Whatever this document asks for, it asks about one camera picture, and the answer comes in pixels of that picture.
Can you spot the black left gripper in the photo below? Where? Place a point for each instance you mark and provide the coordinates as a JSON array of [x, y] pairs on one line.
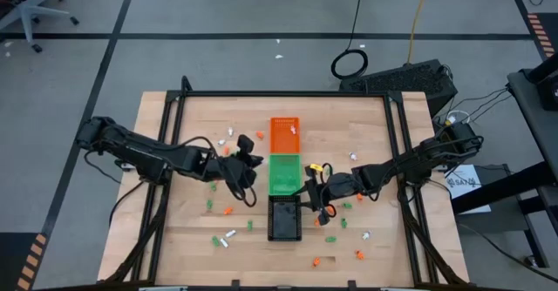
[[235, 173]]

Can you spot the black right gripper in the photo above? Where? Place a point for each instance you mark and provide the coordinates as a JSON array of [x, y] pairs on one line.
[[335, 186]]

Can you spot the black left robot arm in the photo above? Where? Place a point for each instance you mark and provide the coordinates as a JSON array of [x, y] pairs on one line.
[[144, 151]]

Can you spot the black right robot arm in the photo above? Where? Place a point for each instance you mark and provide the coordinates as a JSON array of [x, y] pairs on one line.
[[405, 162]]

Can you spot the green slotted plastic basket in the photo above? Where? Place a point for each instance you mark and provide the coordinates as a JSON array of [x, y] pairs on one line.
[[283, 175]]

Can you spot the orange slotted plastic basket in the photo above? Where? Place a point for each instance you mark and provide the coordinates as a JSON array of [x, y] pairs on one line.
[[281, 140]]

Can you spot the black slotted plastic basket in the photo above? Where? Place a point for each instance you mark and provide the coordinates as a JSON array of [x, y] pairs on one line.
[[283, 221]]

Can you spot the black computer tower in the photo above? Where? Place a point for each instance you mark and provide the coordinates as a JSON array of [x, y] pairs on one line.
[[399, 84]]

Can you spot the white printed paper sheet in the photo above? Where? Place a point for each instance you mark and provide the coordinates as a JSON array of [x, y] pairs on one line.
[[471, 195]]

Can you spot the black side table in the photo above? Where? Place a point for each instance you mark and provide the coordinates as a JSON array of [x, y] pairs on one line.
[[529, 108]]

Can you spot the black device on side table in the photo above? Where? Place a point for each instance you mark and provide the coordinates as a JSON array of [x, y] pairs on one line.
[[550, 92]]

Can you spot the black orange striped floor mat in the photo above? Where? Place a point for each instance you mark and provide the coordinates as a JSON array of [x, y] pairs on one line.
[[551, 25], [8, 260]]

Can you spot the grey office chair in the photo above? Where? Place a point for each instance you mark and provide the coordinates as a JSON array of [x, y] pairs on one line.
[[30, 8]]

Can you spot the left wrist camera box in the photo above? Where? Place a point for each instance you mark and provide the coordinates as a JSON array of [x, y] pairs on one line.
[[245, 145]]

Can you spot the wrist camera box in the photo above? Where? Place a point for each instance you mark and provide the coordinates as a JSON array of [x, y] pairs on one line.
[[323, 218], [245, 145]]

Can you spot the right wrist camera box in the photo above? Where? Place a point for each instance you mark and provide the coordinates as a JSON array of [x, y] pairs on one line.
[[323, 218]]

